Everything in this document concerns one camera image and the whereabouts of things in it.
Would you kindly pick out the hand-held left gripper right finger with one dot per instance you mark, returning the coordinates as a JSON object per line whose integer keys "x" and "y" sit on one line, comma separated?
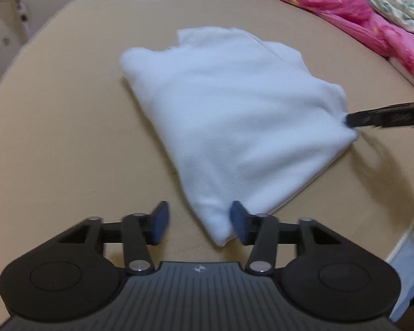
{"x": 240, "y": 223}

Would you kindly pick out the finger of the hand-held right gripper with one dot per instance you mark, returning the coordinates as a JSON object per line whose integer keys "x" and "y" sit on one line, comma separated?
{"x": 383, "y": 118}

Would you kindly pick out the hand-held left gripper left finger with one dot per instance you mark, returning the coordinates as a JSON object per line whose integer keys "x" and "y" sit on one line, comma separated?
{"x": 160, "y": 221}

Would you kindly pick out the white towel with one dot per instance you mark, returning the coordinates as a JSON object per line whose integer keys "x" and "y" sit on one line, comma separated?
{"x": 234, "y": 117}

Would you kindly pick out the pink blanket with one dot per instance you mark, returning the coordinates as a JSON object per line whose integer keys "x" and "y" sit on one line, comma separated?
{"x": 331, "y": 3}

